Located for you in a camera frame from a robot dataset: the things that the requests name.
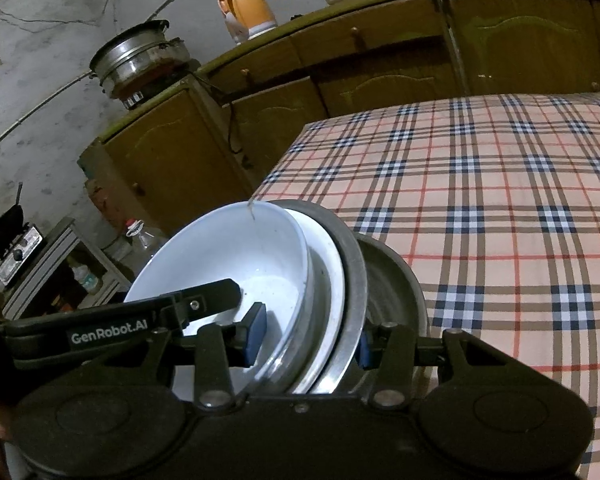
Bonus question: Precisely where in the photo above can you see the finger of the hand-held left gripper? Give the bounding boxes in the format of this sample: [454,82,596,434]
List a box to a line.
[180,278,243,334]

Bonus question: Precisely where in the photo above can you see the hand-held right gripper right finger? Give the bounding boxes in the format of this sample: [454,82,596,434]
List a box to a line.
[357,323,486,409]

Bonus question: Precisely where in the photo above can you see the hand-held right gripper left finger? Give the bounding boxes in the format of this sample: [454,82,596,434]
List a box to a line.
[171,302,269,409]

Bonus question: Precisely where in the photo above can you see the pale blue ceramic bowl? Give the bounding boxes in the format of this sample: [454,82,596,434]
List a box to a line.
[122,201,311,403]

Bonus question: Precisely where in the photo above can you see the large steel plate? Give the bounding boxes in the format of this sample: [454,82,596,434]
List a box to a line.
[352,236,429,396]

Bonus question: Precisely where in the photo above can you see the steel bowl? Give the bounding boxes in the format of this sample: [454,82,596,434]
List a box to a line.
[280,199,369,396]

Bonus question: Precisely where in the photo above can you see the white ceramic bowl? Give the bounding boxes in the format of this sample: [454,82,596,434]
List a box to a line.
[275,206,345,396]

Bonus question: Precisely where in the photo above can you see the clear plastic bottle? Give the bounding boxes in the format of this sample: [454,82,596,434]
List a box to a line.
[125,217,170,267]

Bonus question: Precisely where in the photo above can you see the silver gas stove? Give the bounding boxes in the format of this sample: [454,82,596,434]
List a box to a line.
[0,225,45,289]

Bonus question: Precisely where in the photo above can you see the plaid tablecloth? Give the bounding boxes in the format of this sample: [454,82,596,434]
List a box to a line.
[252,91,600,480]

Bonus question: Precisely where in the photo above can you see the gas burner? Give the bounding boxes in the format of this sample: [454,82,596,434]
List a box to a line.
[122,87,149,111]

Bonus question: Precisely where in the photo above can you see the steel steamer pot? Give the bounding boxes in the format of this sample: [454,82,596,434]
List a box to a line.
[89,20,201,96]

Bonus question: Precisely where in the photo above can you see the orange electric kettle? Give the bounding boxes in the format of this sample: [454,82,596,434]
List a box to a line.
[217,0,279,46]

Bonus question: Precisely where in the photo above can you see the wooden kitchen cabinet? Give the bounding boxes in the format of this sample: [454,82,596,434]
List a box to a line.
[77,0,600,241]

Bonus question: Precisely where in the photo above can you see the black cable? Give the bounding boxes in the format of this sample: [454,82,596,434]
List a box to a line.
[226,104,247,157]

